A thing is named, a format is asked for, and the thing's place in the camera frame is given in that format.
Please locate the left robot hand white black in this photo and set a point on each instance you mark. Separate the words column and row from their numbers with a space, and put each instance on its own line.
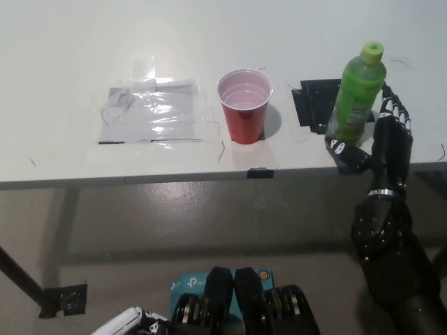
column 132, row 321

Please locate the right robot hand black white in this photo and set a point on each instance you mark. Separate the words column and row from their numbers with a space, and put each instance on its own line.
column 391, row 150

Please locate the green tea bottle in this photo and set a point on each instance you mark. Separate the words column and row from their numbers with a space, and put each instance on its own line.
column 356, row 97

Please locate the black tape patch on desk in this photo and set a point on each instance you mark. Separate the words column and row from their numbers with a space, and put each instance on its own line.
column 311, row 104

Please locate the black robot torso blocks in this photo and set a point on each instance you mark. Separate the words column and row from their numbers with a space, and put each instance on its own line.
column 249, row 303

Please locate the red plastic cup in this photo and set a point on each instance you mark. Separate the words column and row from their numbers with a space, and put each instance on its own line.
column 246, row 118

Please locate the teal router box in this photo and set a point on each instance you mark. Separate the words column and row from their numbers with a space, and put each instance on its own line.
column 185, row 282

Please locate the black table leg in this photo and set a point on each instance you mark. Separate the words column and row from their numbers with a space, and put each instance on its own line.
column 19, row 277

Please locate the small black tape piece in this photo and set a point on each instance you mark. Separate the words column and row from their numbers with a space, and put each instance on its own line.
column 260, row 173

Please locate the clear taped plastic sheet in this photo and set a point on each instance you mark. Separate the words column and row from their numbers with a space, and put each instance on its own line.
column 148, row 117

